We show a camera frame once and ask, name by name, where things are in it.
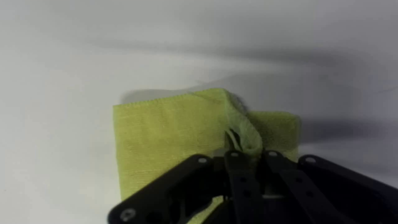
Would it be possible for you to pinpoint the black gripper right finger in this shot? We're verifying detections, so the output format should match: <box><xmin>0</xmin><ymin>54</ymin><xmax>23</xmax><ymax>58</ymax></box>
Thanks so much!
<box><xmin>260</xmin><ymin>150</ymin><xmax>398</xmax><ymax>224</ymax></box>

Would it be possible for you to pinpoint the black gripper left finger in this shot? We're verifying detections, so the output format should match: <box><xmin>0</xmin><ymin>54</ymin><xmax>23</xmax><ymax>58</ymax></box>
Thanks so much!
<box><xmin>107</xmin><ymin>150</ymin><xmax>264</xmax><ymax>224</ymax></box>

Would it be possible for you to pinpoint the yellow cloth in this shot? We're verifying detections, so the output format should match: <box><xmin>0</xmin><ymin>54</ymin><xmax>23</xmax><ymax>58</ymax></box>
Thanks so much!
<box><xmin>113</xmin><ymin>88</ymin><xmax>299</xmax><ymax>224</ymax></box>

